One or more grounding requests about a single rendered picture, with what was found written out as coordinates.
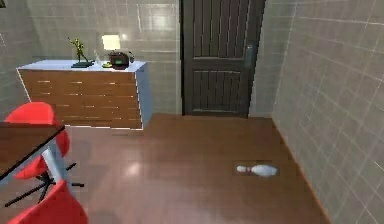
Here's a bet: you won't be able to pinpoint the brown dining table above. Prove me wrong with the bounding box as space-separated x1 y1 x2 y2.
0 121 75 196

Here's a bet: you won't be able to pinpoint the dark brown room door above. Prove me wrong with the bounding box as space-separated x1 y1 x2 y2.
179 0 267 118

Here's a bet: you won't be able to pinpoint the dark round alarm clock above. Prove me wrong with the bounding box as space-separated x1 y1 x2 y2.
108 50 136 71

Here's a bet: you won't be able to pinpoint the white bowling pin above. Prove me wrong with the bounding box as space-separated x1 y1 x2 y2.
236 164 279 178

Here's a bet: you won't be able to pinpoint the wooden chest of drawers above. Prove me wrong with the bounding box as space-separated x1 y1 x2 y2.
16 59 153 130

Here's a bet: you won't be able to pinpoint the clear glass vase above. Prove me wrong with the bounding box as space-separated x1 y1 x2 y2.
93 49 104 66

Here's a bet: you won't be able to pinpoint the green figure statue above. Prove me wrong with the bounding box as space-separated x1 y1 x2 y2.
67 36 95 69

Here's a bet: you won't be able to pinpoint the red swivel chair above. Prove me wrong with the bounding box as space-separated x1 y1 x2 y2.
3 101 85 208
7 179 89 224

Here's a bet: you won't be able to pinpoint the grey door handle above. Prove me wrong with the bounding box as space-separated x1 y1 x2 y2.
244 43 255 69

